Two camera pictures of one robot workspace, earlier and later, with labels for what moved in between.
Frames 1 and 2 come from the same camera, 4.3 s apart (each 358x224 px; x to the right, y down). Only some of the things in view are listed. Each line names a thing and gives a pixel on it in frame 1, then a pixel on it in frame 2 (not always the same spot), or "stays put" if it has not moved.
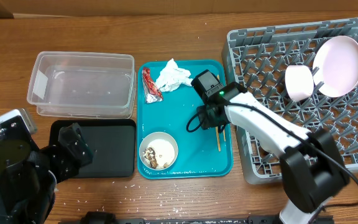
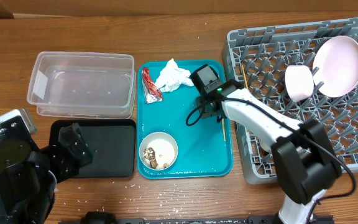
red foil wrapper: (152, 93) stays put
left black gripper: (70, 164) stays put
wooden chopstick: (217, 138) -> (245, 77)
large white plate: (339, 65) stays put
